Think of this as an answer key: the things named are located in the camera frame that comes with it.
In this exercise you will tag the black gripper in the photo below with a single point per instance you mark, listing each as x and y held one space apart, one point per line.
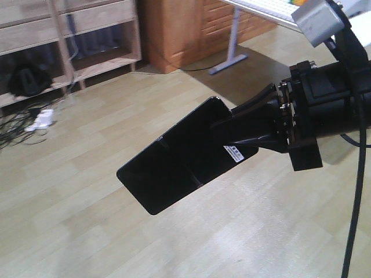
321 105

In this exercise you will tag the black smartphone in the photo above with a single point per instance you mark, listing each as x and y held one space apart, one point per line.
182 160

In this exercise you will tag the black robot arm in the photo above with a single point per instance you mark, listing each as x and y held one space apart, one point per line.
349 52

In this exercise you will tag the white adjustable desk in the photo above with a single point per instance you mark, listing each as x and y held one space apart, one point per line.
286 13

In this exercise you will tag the wooden wardrobe cabinet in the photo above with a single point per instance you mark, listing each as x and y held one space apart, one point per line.
175 34

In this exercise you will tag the white power strip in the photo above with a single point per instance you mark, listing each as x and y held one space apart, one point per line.
42 121

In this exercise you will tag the wooden shelf unit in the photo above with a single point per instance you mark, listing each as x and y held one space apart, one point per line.
70 40

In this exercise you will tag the black bag on shelf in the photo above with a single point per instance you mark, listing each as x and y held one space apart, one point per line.
28 80

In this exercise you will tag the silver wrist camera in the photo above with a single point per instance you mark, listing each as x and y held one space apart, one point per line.
318 20

